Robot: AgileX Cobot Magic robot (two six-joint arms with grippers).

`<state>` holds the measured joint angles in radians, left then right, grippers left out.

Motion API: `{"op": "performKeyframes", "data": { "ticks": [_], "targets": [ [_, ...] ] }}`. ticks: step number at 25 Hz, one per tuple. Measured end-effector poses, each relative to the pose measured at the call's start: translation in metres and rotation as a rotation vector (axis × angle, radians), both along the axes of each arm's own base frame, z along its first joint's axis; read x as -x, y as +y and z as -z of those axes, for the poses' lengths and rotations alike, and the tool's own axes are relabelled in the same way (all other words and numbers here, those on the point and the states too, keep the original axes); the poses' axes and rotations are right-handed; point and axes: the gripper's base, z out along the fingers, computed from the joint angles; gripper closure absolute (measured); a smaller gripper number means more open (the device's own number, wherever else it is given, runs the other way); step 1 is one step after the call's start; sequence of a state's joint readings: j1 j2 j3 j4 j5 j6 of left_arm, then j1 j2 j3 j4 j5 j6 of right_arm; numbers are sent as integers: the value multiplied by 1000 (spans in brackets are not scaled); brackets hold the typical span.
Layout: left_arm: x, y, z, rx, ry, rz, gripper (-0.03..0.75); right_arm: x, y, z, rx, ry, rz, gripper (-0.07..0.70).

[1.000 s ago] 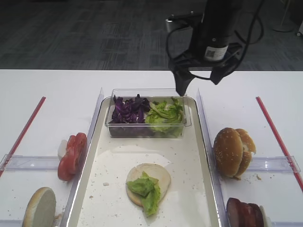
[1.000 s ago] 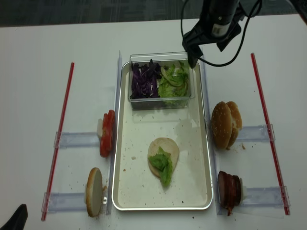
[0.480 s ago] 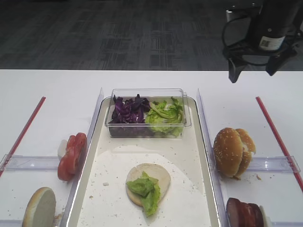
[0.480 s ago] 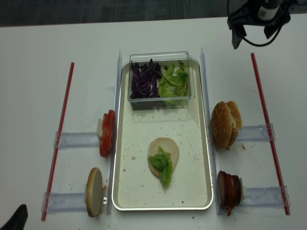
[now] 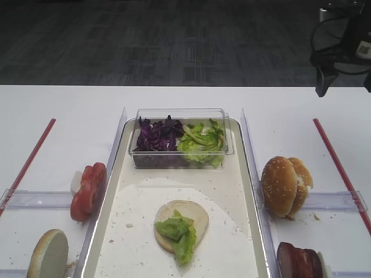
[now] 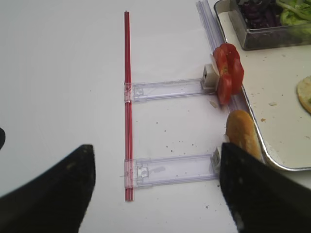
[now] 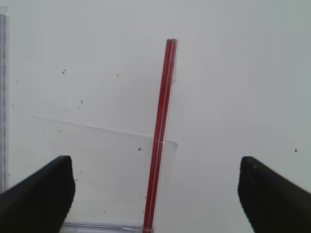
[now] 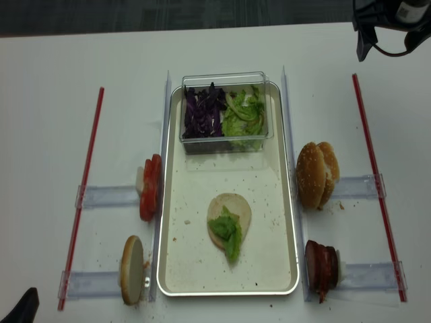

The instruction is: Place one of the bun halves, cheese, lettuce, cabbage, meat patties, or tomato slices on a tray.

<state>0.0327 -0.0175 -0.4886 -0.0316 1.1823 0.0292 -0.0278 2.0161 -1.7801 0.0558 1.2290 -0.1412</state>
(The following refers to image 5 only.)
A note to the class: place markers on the clear plastic salad container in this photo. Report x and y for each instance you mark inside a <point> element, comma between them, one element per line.
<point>187,116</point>

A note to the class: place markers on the right upper clear rail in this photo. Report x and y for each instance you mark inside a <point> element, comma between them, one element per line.
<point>350,201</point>

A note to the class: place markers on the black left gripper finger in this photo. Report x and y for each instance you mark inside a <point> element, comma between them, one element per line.
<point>325,77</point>

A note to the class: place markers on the right clear vertical divider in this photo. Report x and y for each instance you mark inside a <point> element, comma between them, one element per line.
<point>270,264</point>

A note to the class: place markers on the front sesame bun top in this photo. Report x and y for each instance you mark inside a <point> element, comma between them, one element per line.
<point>279,185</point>

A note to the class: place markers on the rear tomato slice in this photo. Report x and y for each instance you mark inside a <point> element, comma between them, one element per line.
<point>91,180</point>

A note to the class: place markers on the white patty stand block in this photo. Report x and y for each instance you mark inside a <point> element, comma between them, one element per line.
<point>326,269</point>

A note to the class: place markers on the clear rail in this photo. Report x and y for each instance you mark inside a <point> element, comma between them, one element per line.
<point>350,201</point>
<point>349,274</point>
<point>23,199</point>

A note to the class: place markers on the tomato slice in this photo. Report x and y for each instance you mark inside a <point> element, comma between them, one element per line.
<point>76,210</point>
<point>91,180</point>

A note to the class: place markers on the green lettuce leaf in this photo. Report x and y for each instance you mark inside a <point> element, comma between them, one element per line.
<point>177,235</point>

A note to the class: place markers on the left red straw strip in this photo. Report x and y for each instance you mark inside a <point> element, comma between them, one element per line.
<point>32,156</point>

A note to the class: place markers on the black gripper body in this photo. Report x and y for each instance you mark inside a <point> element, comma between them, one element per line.
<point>354,45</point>

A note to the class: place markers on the shredded purple cabbage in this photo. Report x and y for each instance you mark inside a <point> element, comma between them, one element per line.
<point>159,136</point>

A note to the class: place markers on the left upper clear rail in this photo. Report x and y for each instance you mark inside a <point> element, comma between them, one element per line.
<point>23,199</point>

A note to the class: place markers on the white tomato stand block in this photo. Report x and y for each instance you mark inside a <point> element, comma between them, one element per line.
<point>75,184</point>

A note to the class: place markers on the red straw strip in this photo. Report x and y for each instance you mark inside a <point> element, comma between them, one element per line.
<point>339,165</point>
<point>32,156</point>

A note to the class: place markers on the green lettuce in container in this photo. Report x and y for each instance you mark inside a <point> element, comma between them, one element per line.
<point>198,143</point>

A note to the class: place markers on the rear bun half right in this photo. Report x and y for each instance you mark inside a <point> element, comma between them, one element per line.
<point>304,182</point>

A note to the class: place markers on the bottom bun on tray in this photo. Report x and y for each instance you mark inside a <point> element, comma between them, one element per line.
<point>188,209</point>

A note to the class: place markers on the right lower clear rail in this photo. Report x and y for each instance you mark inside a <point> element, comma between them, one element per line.
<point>349,274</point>

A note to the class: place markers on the right red straw strip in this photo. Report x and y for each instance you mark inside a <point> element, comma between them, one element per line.
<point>339,165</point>

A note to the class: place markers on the clear vertical divider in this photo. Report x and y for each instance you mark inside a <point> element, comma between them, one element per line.
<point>113,147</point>
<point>270,264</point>

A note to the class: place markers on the silver metal tray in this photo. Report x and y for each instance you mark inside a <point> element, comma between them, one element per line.
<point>123,243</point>

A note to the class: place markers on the left clear vertical divider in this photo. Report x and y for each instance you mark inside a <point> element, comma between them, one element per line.
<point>113,147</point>

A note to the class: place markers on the front dark meat patty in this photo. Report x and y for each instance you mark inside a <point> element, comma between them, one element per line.
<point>293,262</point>

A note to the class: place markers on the front tomato slice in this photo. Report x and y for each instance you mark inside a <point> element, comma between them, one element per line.
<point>76,210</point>

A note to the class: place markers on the upright bun half left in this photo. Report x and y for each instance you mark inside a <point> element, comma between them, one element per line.
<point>49,258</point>

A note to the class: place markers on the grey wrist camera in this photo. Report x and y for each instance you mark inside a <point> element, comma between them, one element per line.
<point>332,13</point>

